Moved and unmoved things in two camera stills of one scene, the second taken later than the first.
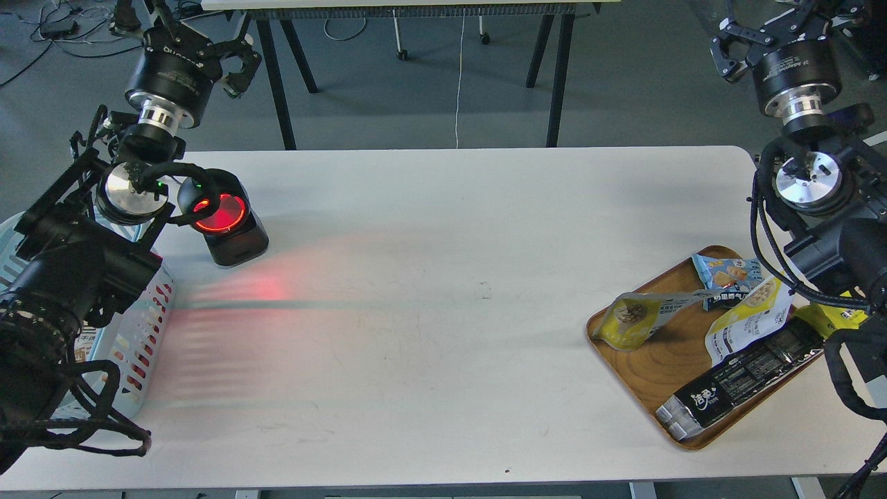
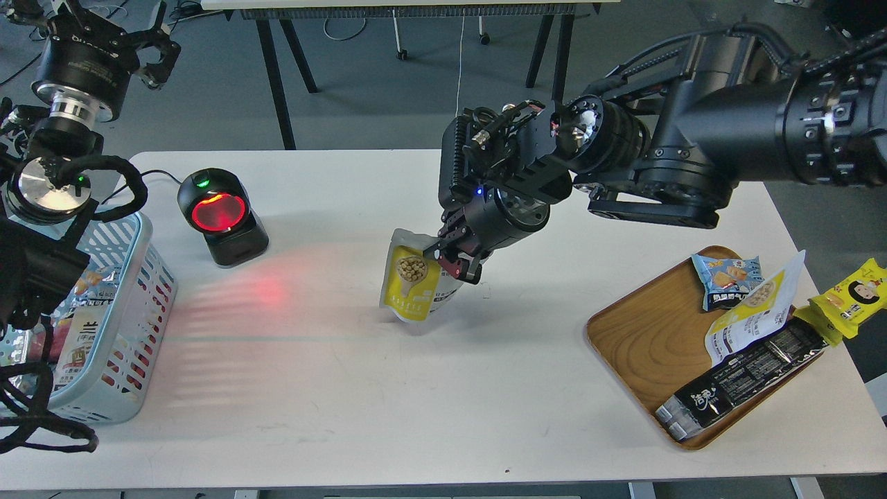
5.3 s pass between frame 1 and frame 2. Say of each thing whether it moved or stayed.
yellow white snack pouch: moved
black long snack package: stayed
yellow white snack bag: stayed
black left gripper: moved
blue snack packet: stayed
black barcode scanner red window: stayed
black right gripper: moved
